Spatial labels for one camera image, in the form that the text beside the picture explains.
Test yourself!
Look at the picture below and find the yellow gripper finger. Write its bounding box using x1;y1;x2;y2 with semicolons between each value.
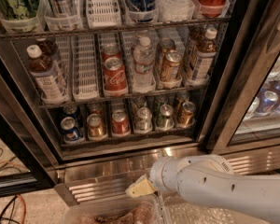
125;175;157;198

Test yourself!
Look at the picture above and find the red coke can bottom shelf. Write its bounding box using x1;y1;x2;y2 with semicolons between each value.
111;110;130;134

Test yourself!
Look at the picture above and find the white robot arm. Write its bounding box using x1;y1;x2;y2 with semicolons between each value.
126;155;280;224

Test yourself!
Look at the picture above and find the steel fridge bottom grille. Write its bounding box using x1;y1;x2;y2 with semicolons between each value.
54;145;280;206

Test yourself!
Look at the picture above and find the silver green can front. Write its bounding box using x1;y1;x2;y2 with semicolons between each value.
135;107;152;132

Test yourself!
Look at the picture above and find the silver green can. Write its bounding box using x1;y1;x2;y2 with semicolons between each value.
132;96;147;111
135;107;152;132

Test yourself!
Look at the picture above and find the green soda can front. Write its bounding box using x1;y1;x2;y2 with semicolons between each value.
156;105;174;130

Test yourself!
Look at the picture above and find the green soda can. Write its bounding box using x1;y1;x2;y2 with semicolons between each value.
154;95;168;109
156;105;174;130

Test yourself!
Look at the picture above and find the orange soda can front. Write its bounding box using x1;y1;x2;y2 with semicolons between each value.
87;113;106;138

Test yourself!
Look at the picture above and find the orange soda can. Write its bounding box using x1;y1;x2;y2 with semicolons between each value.
87;103;103;116
87;113;106;138

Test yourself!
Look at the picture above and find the gold soda can front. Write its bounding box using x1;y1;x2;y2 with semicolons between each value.
177;102;196;126

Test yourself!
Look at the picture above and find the gold soda can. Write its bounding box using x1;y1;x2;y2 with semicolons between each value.
175;91;189;107
177;102;196;126

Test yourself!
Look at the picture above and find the silver green can rear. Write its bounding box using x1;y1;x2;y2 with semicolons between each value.
132;96;147;111

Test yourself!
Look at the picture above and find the green soda can rear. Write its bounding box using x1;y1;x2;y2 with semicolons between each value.
154;95;168;109

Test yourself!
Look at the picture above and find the blue pepsi can front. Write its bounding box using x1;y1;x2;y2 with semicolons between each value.
61;117;83;142

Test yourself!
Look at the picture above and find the orange soda can rear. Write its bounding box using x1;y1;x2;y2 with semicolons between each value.
87;103;103;116

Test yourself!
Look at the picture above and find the gold soda can rear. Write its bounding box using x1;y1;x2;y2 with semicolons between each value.
175;91;189;107

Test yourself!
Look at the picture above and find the blue pepsi can rear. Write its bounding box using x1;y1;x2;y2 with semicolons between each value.
63;105;81;122

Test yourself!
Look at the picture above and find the red coke can middle front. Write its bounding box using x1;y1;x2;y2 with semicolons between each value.
104;57;127;91

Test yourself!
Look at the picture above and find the left open fridge door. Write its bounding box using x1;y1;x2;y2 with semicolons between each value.
0;45;58;198

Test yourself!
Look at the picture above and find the gold can middle front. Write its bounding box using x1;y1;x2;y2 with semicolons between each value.
161;50;182;82

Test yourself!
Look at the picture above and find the right glass fridge door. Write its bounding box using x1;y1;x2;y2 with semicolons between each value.
209;0;280;153

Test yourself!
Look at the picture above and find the red coke can middle rear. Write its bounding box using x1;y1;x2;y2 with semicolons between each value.
102;44;121;62

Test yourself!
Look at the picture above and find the gold can middle rear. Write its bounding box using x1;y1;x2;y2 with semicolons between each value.
156;37;175;63

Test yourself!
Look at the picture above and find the clear plastic bin left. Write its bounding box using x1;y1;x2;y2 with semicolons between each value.
60;195;164;224

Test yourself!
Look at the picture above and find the clear plastic bin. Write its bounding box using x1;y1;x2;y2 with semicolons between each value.
60;195;164;224
159;192;236;224

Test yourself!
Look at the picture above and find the clear plastic bin right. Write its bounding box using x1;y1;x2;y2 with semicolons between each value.
159;192;236;224

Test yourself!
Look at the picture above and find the clear water bottle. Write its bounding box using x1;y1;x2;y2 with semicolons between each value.
157;0;195;22
133;36;155;88

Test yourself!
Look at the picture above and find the tea bottle right front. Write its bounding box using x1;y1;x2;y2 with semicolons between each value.
187;27;217;81

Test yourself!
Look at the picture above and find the tea bottle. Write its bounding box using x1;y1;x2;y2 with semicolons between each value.
187;27;217;81
36;38;60;60
26;45;67;104
187;26;204;60

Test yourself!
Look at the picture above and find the tea bottle right rear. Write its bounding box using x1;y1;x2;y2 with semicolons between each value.
187;26;204;60

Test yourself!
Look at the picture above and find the tea bottle left front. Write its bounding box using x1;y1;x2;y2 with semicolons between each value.
26;45;67;104

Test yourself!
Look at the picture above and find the tea bottle left rear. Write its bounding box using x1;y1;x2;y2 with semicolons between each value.
36;38;60;60

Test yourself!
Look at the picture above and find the empty white top tray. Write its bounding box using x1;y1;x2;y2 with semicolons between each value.
86;0;121;28

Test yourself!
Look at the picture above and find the clear water bottle top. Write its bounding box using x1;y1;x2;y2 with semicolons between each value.
157;0;195;22

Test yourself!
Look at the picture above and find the orange cable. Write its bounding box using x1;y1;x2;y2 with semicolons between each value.
0;161;30;224

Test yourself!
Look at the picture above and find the black cable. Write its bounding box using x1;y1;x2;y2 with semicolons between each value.
0;195;21;224

